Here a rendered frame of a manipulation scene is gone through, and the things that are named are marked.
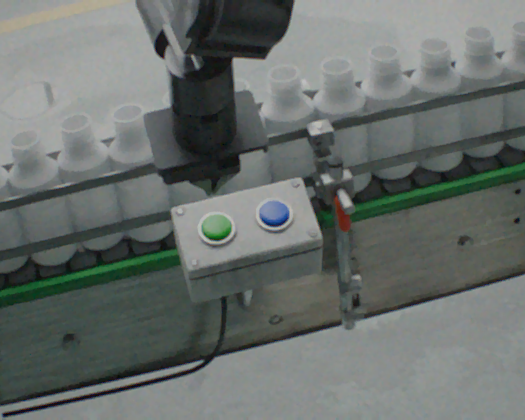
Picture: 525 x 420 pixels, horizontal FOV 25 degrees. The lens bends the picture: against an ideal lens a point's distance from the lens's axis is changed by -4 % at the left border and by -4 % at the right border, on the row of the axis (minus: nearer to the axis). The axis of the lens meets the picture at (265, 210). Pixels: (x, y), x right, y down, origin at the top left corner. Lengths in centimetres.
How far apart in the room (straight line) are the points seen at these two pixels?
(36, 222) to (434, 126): 47
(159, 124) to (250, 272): 22
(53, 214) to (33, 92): 238
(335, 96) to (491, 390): 130
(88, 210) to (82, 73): 241
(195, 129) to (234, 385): 160
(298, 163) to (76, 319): 32
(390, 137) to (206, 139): 40
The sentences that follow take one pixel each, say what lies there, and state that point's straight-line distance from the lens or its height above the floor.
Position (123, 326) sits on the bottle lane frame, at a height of 91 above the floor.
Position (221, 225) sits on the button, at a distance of 120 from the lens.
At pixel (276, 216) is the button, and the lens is 120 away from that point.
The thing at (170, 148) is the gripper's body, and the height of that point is 127.
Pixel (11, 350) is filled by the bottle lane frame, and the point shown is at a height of 91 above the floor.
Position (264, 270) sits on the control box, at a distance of 122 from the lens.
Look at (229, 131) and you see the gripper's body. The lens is 104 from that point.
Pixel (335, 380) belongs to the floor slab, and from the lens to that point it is 257.
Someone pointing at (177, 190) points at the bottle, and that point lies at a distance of 136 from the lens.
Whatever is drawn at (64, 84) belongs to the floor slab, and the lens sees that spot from 371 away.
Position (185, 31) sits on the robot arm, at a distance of 94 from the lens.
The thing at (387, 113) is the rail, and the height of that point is 111.
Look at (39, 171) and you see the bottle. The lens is 131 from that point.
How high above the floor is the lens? 186
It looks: 38 degrees down
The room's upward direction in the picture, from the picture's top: 8 degrees counter-clockwise
